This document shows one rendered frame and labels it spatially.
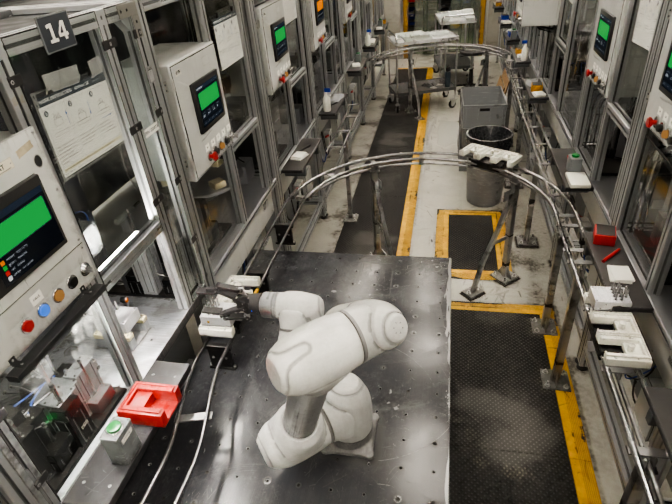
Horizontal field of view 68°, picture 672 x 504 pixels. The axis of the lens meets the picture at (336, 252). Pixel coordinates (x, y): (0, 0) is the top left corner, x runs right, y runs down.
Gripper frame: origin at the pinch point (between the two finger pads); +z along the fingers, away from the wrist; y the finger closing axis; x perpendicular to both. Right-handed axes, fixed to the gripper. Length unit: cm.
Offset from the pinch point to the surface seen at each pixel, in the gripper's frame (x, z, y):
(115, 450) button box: 51, 10, -14
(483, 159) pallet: -189, -103, -29
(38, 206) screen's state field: 32, 18, 54
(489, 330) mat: -118, -110, -111
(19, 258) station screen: 43, 18, 46
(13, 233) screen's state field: 41, 18, 52
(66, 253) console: 28, 20, 37
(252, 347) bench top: -22.6, -0.8, -44.4
